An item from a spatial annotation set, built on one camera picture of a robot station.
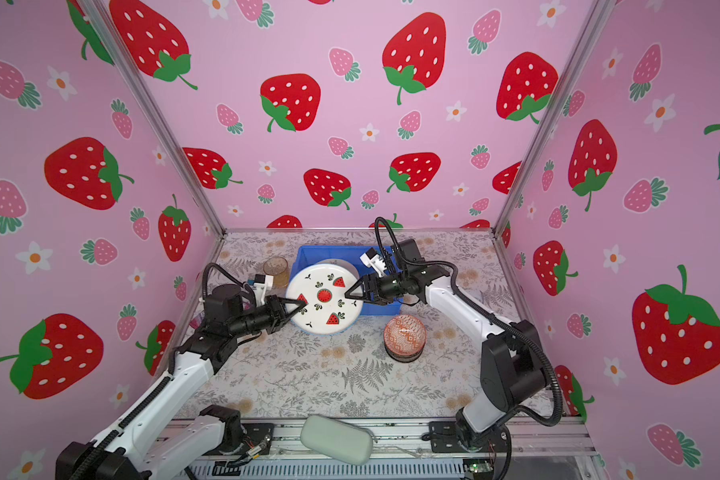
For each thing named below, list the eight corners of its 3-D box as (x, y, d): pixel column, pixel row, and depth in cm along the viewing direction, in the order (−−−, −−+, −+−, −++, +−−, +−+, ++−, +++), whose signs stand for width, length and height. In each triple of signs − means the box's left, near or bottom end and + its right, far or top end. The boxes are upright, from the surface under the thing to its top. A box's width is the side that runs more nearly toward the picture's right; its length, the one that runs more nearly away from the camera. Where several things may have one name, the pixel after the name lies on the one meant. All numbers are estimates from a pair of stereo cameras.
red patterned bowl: (378, 346, 92) (378, 330, 83) (398, 324, 97) (401, 307, 88) (405, 370, 87) (408, 355, 79) (425, 345, 92) (430, 329, 83)
